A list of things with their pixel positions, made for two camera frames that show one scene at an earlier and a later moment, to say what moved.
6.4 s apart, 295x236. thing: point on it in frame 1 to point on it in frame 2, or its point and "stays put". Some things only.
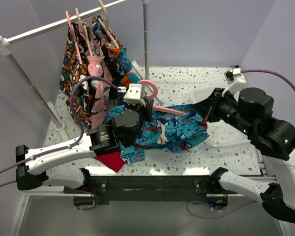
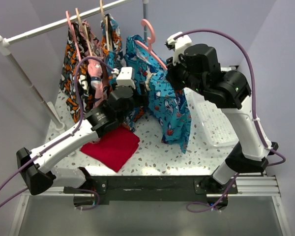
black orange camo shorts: x=74 y=83 stays put
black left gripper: x=148 y=109 to x=141 y=100
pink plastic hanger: x=154 y=95 to x=149 y=47
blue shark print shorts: x=182 y=131 to x=164 y=97
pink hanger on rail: x=74 y=38 stays put
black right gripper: x=214 y=102 to x=173 y=70
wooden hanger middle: x=84 y=28 stays put
